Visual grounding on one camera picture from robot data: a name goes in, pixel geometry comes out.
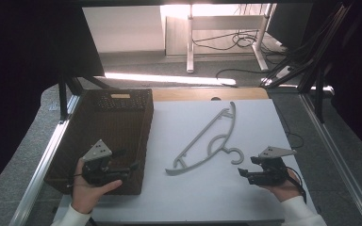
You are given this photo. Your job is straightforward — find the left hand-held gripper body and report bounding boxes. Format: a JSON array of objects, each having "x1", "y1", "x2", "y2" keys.
[{"x1": 81, "y1": 139, "x2": 131, "y2": 186}]

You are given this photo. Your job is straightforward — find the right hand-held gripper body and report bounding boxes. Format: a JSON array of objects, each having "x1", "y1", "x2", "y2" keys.
[{"x1": 247, "y1": 146, "x2": 298, "y2": 186}]

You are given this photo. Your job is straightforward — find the person's right hand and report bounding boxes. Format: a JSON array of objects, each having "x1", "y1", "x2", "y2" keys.
[{"x1": 259, "y1": 167, "x2": 304, "y2": 202}]

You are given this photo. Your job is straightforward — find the person's left hand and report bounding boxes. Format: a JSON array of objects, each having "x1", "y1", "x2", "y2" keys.
[{"x1": 71, "y1": 158, "x2": 123, "y2": 216}]

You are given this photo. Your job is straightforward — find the brown woven basket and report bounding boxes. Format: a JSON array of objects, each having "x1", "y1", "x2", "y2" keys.
[{"x1": 43, "y1": 88, "x2": 155, "y2": 196}]

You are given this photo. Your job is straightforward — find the white table mat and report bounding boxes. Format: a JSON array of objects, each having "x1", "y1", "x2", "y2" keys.
[{"x1": 52, "y1": 98, "x2": 319, "y2": 224}]

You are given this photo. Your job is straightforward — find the grey plastic clothes hanger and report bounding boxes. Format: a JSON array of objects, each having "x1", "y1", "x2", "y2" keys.
[{"x1": 164, "y1": 101, "x2": 245, "y2": 176}]

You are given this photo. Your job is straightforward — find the black metal stand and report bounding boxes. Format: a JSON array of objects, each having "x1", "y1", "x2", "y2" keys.
[
  {"x1": 57, "y1": 73, "x2": 114, "y2": 121},
  {"x1": 258, "y1": 1, "x2": 354, "y2": 124}
]

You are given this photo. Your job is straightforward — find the white power strip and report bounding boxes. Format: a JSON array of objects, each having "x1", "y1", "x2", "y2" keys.
[{"x1": 274, "y1": 64, "x2": 294, "y2": 80}]

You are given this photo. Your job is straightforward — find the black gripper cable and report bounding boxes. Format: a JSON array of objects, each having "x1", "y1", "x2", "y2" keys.
[{"x1": 285, "y1": 166, "x2": 308, "y2": 203}]

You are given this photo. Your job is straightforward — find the thin black cable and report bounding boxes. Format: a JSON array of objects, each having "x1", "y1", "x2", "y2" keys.
[{"x1": 274, "y1": 105, "x2": 305, "y2": 151}]

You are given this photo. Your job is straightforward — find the aluminium frame rail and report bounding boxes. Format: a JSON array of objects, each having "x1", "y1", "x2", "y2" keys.
[
  {"x1": 8, "y1": 93, "x2": 82, "y2": 226},
  {"x1": 299, "y1": 93, "x2": 362, "y2": 226}
]

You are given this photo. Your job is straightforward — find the black floor cables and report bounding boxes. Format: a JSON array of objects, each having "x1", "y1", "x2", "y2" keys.
[{"x1": 191, "y1": 28, "x2": 288, "y2": 88}]

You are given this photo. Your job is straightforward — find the white desk frame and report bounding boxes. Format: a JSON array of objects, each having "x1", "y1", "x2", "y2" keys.
[{"x1": 164, "y1": 3, "x2": 285, "y2": 74}]

